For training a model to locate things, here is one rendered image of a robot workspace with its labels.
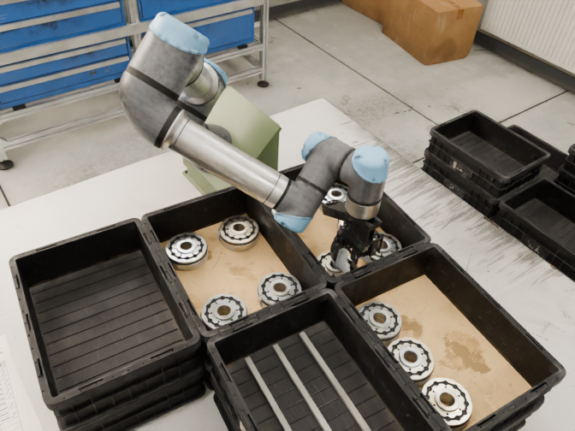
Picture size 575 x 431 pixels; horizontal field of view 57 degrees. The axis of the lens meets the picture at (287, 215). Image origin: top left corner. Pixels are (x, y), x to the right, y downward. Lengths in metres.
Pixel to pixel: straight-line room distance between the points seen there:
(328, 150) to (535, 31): 3.23
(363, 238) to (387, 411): 0.36
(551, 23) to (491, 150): 1.81
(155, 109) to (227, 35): 2.32
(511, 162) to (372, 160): 1.45
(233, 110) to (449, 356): 0.95
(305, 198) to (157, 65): 0.40
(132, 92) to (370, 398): 0.77
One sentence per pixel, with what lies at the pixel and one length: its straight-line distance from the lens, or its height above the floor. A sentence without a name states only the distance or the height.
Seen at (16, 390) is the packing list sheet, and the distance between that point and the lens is 1.39.
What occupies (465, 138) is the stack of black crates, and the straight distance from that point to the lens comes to 2.53.
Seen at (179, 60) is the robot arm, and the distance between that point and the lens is 1.09.
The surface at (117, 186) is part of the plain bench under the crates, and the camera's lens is 1.79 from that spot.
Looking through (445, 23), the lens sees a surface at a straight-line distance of 4.08.
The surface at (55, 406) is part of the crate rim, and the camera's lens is 1.08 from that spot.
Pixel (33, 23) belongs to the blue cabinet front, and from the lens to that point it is 2.91.
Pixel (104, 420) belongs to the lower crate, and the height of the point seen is 0.80.
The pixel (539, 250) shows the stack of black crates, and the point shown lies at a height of 0.40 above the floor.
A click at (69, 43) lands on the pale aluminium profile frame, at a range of 2.96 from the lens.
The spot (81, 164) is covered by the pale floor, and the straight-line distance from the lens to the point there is 3.10.
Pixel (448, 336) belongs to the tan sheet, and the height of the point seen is 0.83.
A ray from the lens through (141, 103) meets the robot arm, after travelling 1.08.
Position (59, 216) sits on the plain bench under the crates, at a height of 0.70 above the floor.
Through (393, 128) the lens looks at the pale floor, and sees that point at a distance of 3.38.
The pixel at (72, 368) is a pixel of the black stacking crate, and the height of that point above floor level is 0.83.
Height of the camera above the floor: 1.84
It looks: 44 degrees down
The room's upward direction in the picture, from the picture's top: 4 degrees clockwise
